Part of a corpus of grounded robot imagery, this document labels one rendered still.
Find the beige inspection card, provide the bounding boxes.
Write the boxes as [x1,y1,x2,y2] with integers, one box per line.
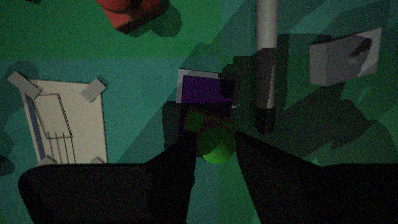
[8,70,108,168]

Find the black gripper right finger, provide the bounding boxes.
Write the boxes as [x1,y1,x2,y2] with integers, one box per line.
[235,131,398,224]

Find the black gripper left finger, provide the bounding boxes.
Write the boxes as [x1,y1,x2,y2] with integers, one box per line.
[18,132,196,224]

